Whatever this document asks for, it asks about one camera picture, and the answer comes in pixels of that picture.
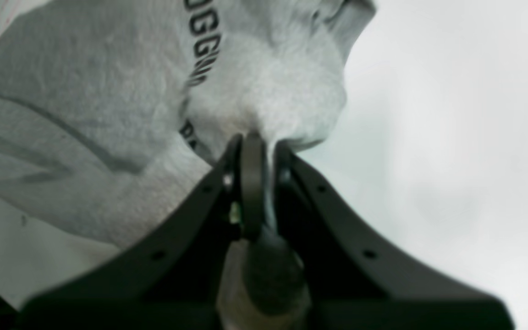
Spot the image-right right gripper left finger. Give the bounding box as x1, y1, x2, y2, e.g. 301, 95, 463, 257
17, 133, 267, 330

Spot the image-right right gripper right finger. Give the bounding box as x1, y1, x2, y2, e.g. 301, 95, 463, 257
274, 142, 515, 330

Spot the grey t-shirt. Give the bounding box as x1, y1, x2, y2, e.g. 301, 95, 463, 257
0, 0, 376, 248

